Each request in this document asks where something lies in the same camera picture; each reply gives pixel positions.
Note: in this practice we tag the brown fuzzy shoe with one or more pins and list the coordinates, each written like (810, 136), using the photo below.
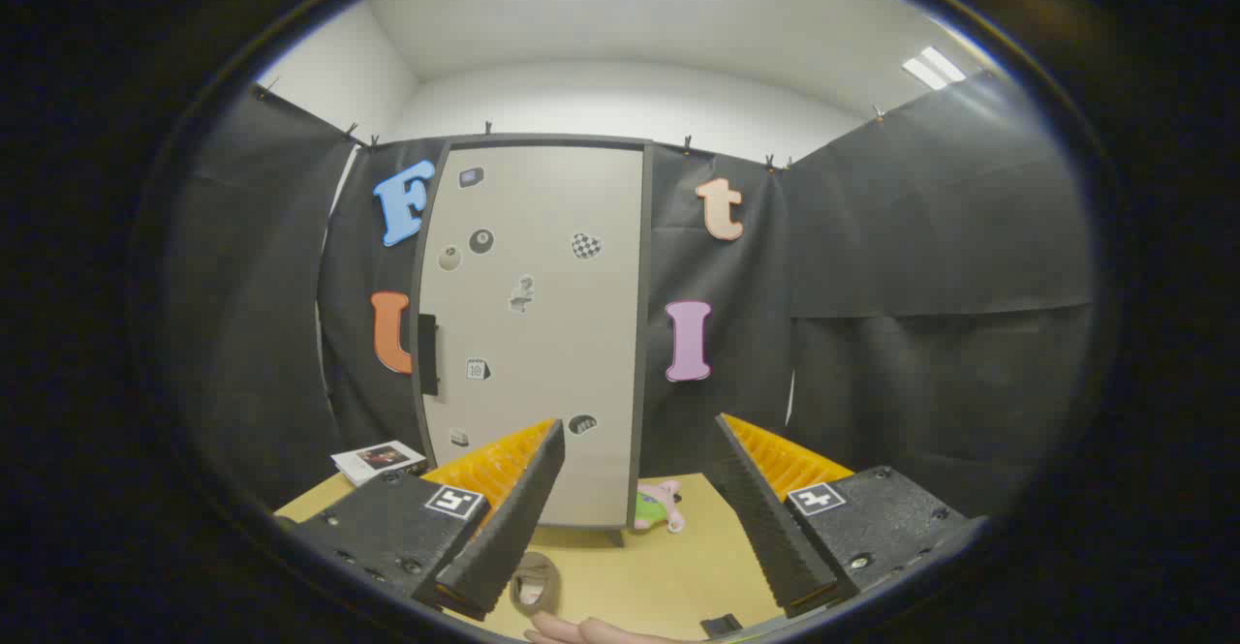
(535, 581)

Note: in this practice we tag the small ceiling light panel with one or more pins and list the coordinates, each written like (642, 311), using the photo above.
(933, 68)

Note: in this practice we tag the pink and green plush toy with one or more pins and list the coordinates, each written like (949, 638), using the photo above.
(655, 506)

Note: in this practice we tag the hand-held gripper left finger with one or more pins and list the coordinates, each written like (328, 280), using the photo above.
(504, 528)

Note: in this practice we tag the black backdrop cloth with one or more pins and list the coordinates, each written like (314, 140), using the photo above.
(920, 237)

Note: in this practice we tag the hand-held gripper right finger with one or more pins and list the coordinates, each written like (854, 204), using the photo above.
(765, 528)

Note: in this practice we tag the light grey shoe cabinet door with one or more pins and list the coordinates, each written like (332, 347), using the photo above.
(542, 334)

